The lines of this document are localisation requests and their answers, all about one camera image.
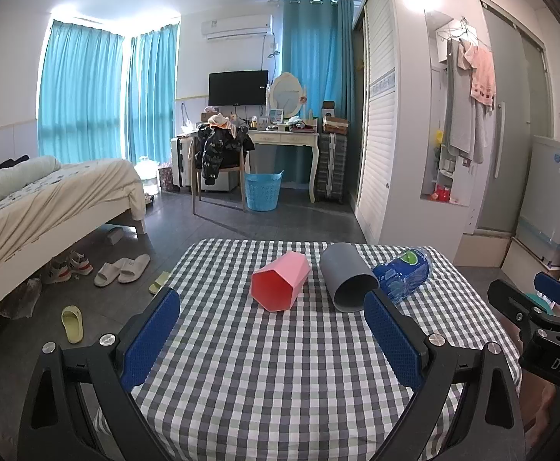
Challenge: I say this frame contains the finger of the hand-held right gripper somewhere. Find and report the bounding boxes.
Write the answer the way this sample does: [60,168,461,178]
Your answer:
[533,271,560,309]
[487,279,550,333]

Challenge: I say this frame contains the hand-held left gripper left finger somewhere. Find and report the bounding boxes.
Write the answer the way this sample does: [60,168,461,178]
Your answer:
[17,286,181,461]

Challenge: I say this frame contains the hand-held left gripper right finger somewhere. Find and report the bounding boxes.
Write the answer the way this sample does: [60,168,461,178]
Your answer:
[363,289,528,461]

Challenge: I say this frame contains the pink hexagonal cup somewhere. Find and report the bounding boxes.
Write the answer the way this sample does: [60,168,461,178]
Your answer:
[250,251,312,313]

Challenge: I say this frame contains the person's right forearm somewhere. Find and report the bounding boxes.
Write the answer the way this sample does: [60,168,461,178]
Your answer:
[517,370,560,438]

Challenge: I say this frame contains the grey round cup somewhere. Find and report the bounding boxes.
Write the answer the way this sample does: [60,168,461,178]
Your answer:
[320,242,379,314]

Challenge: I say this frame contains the yellow green slipper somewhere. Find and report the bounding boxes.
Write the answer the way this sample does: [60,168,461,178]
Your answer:
[148,271,173,295]
[61,305,85,345]

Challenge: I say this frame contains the blue plastic water bottle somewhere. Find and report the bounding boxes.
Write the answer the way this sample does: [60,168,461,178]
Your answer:
[372,247,434,304]

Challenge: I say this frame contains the white slipper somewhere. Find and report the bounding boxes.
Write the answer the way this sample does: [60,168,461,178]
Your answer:
[118,254,152,284]
[94,259,128,288]

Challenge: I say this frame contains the white washing machine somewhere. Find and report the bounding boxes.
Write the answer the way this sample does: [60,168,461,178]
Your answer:
[514,134,560,270]

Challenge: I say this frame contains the white orange sneaker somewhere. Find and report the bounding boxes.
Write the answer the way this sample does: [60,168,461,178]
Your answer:
[67,250,93,276]
[43,259,72,285]

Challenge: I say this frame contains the grey white checkered tablecloth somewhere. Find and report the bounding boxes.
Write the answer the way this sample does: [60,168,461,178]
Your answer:
[131,239,523,461]

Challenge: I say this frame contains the clear plastic bag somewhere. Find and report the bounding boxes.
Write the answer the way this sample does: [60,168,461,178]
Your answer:
[0,277,43,321]

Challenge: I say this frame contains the clear water jug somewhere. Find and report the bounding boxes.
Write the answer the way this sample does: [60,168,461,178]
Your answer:
[134,156,160,199]

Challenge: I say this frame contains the white wooden bed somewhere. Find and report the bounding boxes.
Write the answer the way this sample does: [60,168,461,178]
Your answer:
[0,156,148,327]

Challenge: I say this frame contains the frosted glass door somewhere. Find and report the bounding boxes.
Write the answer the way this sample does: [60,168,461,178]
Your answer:
[472,0,550,237]

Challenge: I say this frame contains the white hard suitcase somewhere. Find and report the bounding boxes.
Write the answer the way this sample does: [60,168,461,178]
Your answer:
[169,136,195,191]

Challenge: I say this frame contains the wooden chair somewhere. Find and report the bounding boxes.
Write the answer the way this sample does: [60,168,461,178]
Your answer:
[191,132,250,216]

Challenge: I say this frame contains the silver hard suitcase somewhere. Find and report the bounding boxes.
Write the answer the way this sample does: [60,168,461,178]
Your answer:
[315,133,349,204]

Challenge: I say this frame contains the blue plastic laundry basket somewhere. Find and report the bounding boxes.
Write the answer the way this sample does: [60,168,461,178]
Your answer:
[244,169,285,212]

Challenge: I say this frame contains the grey hanging garment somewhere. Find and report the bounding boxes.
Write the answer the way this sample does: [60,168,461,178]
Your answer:
[445,37,485,165]

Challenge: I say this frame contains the black patterned jacket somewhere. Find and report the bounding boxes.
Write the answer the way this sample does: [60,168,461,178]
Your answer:
[195,125,256,186]

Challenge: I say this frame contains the pale green quilt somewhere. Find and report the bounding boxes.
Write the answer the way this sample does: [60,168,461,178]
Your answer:
[0,156,62,217]

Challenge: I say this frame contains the white louvered wardrobe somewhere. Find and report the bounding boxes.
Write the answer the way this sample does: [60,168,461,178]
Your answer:
[351,0,483,247]

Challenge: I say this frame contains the pink towel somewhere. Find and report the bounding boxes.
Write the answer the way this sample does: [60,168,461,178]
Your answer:
[461,41,498,109]

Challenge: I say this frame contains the dark cloth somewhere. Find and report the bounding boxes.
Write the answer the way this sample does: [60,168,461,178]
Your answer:
[0,154,30,172]

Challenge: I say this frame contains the stacked cardboard boxes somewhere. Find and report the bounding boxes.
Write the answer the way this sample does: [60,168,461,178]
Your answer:
[321,101,351,136]

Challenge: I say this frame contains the pile of light clothes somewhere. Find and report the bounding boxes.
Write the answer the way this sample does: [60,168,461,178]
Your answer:
[207,112,250,138]

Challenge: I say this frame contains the white dressing table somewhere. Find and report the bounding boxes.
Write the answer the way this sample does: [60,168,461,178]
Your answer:
[248,127,320,204]

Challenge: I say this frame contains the narrow teal window curtain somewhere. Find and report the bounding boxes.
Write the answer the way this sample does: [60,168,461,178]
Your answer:
[126,24,181,166]

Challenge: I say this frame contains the wide teal window curtain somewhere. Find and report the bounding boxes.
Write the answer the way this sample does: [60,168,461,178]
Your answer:
[37,19,126,164]

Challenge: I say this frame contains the black television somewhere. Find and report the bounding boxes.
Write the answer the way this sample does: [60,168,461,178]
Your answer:
[208,70,269,106]

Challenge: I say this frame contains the oval white vanity mirror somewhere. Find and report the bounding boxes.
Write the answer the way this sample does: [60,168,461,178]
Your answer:
[266,72,306,119]

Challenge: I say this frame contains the tall teal curtain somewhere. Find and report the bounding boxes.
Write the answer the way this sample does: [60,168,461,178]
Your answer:
[282,0,363,192]

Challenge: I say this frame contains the white air conditioner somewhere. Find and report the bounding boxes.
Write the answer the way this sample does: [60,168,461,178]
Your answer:
[201,14,274,42]

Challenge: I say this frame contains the wire clothes hangers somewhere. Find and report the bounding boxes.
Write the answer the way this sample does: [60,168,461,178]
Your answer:
[439,17,493,50]

